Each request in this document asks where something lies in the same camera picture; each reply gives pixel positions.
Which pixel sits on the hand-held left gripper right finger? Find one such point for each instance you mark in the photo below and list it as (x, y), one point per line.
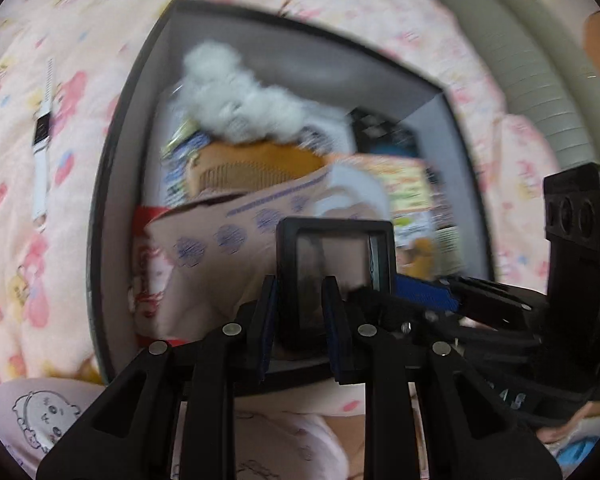
(331, 332)

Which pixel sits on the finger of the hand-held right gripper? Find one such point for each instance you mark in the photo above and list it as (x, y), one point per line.
(480, 332)
(425, 294)

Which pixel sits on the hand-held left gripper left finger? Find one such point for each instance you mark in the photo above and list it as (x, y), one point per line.
(266, 330)

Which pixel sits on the black framed clear case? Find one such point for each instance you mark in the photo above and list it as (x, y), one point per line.
(285, 270)

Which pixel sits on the pink patterned pouch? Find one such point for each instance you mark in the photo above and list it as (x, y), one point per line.
(220, 260)

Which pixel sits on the dark box with grey inside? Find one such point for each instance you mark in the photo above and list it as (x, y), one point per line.
(300, 60)

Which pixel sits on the person's right hand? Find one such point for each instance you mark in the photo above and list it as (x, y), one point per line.
(575, 420)

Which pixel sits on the yellow and green packet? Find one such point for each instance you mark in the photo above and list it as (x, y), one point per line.
(405, 185)

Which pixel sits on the red and white packet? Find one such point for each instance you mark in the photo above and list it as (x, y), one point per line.
(147, 290)

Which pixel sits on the blue cloth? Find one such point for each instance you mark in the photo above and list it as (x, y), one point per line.
(580, 455)

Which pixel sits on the blue snack packet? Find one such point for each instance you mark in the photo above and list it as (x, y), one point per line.
(182, 160)

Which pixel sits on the pink printed blanket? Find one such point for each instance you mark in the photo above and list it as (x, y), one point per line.
(55, 285)

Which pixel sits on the grey ribbed cushion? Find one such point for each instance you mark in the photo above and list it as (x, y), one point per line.
(520, 60)

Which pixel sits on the white fluffy plush toy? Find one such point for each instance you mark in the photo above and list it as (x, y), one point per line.
(250, 105)

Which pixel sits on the printed pink pajama pants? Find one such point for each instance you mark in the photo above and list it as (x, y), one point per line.
(45, 410)

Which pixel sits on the white smartwatch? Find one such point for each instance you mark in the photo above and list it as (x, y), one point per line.
(42, 125)

